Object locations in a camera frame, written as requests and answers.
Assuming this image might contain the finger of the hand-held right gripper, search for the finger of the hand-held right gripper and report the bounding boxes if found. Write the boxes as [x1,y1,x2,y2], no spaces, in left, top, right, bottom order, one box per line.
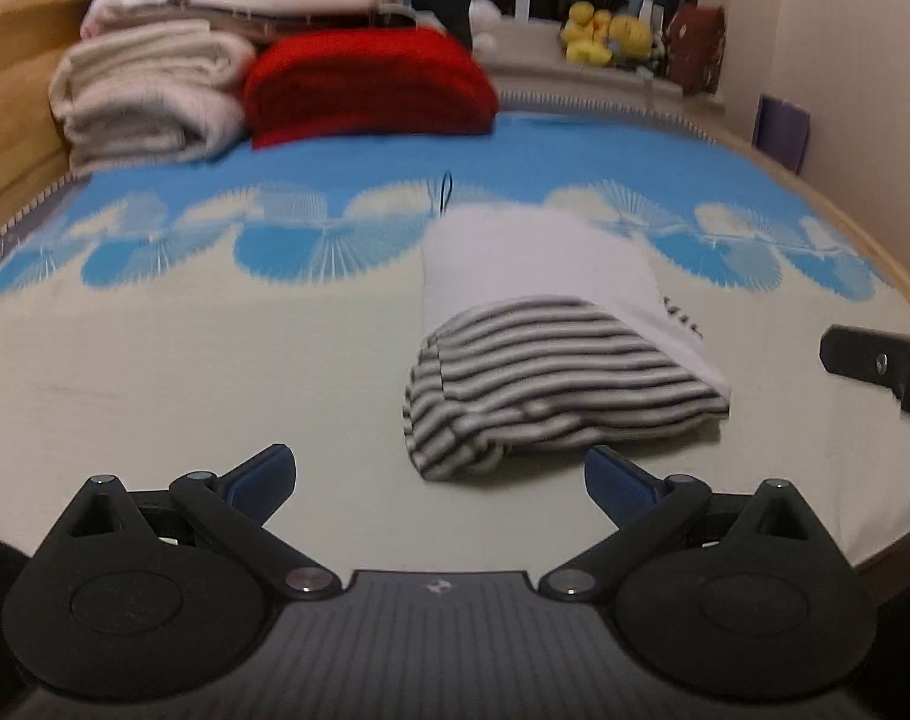
[821,325,910,417]

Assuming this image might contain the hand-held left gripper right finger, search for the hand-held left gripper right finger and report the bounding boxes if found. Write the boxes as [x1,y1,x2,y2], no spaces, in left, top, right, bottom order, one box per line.
[537,446,849,601]

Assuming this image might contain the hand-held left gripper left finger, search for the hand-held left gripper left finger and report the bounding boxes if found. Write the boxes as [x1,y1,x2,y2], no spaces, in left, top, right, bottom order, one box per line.
[31,444,343,601]

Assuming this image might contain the striped white hooded top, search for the striped white hooded top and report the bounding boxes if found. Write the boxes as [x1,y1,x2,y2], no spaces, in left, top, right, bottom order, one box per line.
[404,172,732,482]

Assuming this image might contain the blue and cream bed sheet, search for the blue and cream bed sheet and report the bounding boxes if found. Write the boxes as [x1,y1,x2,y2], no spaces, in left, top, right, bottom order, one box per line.
[0,109,910,569]

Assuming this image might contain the speckled white folded quilt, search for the speckled white folded quilt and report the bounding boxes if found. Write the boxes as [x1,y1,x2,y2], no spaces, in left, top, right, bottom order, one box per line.
[61,90,250,175]

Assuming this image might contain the yellow round plush toy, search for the yellow round plush toy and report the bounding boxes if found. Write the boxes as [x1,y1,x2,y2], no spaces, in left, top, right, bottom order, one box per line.
[608,13,655,65]

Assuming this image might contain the red folded blanket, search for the red folded blanket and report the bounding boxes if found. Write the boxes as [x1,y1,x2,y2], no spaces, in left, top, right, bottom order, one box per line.
[242,28,500,149]

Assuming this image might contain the white windowsill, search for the white windowsill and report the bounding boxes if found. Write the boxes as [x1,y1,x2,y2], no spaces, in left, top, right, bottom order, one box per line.
[485,21,727,117]

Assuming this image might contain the yellow duck plush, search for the yellow duck plush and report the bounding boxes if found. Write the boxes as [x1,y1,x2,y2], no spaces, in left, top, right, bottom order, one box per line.
[560,3,613,65]

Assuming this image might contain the cream folded blanket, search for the cream folded blanket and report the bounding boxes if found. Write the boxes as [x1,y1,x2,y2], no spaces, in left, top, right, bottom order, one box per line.
[48,21,258,121]

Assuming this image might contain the navy patterned folded quilt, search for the navy patterned folded quilt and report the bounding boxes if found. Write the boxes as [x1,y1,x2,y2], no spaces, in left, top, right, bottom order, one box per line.
[117,1,426,44]

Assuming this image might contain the white plush toy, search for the white plush toy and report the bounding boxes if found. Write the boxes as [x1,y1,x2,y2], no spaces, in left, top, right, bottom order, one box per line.
[465,0,502,55]

